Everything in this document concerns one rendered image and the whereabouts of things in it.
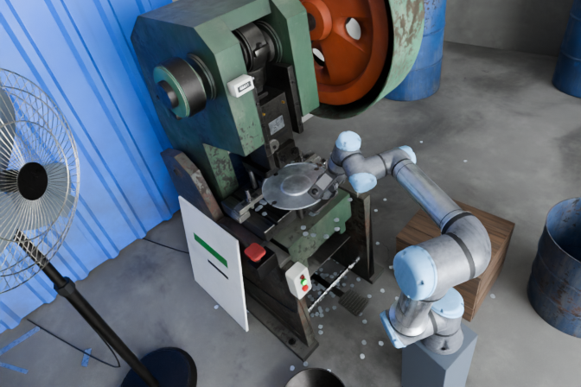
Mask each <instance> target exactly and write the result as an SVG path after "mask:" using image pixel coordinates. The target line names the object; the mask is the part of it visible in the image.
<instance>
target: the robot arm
mask: <svg viewBox="0 0 581 387"><path fill-rule="evenodd" d="M360 146H361V139H360V137H359V136H358V135H357V134H356V133H354V132H353V131H343V132H342V133H341V134H340V135H339V136H338V138H337V140H336V141H335V147H334V148H333V151H332V152H331V153H330V154H331V156H330V158H329V163H328V168H327V169H326V170H325V171H324V173H321V175H319V176H318V178H317V180H316V182H315V183H314V184H313V185H312V187H311V188H310V189H309V190H308V191H307V193H308V194H309V195H310V196H311V197H312V198H314V199H315V200H319V199H320V197H321V198H322V199H323V200H327V199H331V198H333V197H334V196H335V195H337V193H338V190H337V188H338V184H340V183H341V182H342V184H343V183H344V182H345V181H346V180H345V179H347V178H348V181H349V182H350V183H351V185H352V187H353V188H354V190H355V191H356V192H357V193H365V192H367V191H368V190H370V189H372V188H373V187H375V185H376V183H377V181H376V180H378V179H380V178H382V177H385V176H388V175H390V174H391V175H392V176H393V177H394V179H395V180H396V181H397V182H398V183H399V184H400V185H401V186H402V187H403V188H404V189H405V190H406V191H407V192H408V193H409V195H410V196H411V197H412V198H413V199H414V200H415V201H416V202H417V204H418V205H419V206H420V207H421V208H422V209H423V210H424V211H425V213H426V214H427V215H428V216H429V217H430V218H431V220H432V221H433V222H434V223H435V224H436V225H437V226H438V227H439V229H440V230H441V235H440V236H438V237H435V238H432V239H429V240H427V241H424V242H422V243H420V244H416V245H412V246H408V247H406V248H404V249H403V250H402V251H400V252H398V253H397V254H396V256H395V257H394V259H393V268H394V270H395V271H394V275H395V278H396V281H397V283H398V285H399V287H400V288H401V293H400V296H399V299H398V300H396V301H395V302H394V303H393V304H392V306H391V307H390V309H388V310H384V312H381V313H380V319H381V322H382V324H383V327H384V328H385V330H386V333H387V335H388V337H389V339H390V340H391V342H392V343H393V345H394V346H395V347H396V348H400V347H406V346H407V345H410V344H411V343H413V342H416V341H418V340H420V341H421V343H422V344H423V345H424V346H425V347H426V348H427V349H428V350H430V351H432V352H434V353H437V354H442V355H448V354H452V353H454V352H456V351H457V350H458V349H459V348H460V347H461V345H462V343H463V329H462V326H461V319H462V315H463V310H464V308H463V298H462V297H461V295H460V294H459V293H458V292H457V291H456V290H455V289H453V288H452V287H454V286H456V285H457V284H460V283H462V282H466V281H468V280H470V279H473V278H476V277H478V276H479V275H480V274H481V273H482V272H483V271H484V270H485V269H486V268H487V267H488V264H489V261H490V258H491V243H490V240H489V236H488V233H487V231H486V229H485V228H484V226H483V225H482V223H481V221H480V220H479V219H478V218H477V217H476V216H474V215H473V214H472V213H471V212H465V211H463V210H462V209H461V208H460V207H459V206H458V205H457V204H456V203H455V202H454V201H453V200H452V199H451V198H450V197H449V196H448V195H447V194H446V193H445V192H444V191H443V190H442V189H441V188H440V187H439V186H438V185H437V184H436V183H435V182H434V181H433V180H432V179H431V178H430V177H428V176H427V175H426V174H425V173H424V172H423V171H422V170H421V169H420V168H419V167H418V166H417V165H416V164H415V163H416V157H415V154H414V153H413V152H412V149H411V148H410V147H408V146H401V147H398V148H394V149H391V150H388V151H386V152H383V153H380V154H378V155H373V156H370V157H368V158H364V157H363V155H362V153H361V152H360V150H359V148H360ZM345 175H346V176H345ZM324 193H325V194H324Z"/></svg>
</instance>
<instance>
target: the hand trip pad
mask: <svg viewBox="0 0 581 387"><path fill-rule="evenodd" d="M244 252H245V255H246V256H247V257H249V258H250V259H251V260H253V261H254V262H256V261H258V260H259V259H260V258H261V257H262V256H263V255H264V254H265V249H264V248H263V247H262V246H260V245H259V244H257V243H252V244H251V245H249V246H248V247H247V248H246V249H245V251H244Z"/></svg>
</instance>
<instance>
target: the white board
mask: <svg viewBox="0 0 581 387"><path fill-rule="evenodd" d="M178 199H179V203H180V208H181V212H182V220H183V224H184V229H185V233H186V238H187V242H188V250H189V255H190V259H191V263H192V268H193V271H194V276H195V280H196V281H197V282H198V283H199V284H200V285H201V286H202V287H203V288H204V289H205V290H206V291H207V292H208V293H209V294H210V295H211V296H212V297H213V298H214V299H215V300H216V301H217V302H218V303H219V304H220V305H221V306H222V307H223V308H224V309H225V310H226V311H227V312H228V313H229V314H230V315H231V316H232V317H233V318H234V319H235V320H236V321H237V322H238V323H239V324H240V325H241V326H242V327H243V328H244V329H245V330H246V331H248V324H247V316H246V301H245V293H244V285H243V278H242V270H241V262H240V254H239V241H238V240H237V239H236V238H234V237H233V236H232V235H230V234H229V233H228V232H226V231H225V230H224V229H222V228H221V227H220V226H219V225H217V224H216V223H214V222H213V221H212V220H211V219H210V218H209V217H207V216H206V215H205V214H203V213H202V212H201V211H199V210H198V209H197V208H195V207H194V206H193V205H191V204H190V203H189V202H187V201H186V200H185V199H184V198H183V197H182V196H179V197H178Z"/></svg>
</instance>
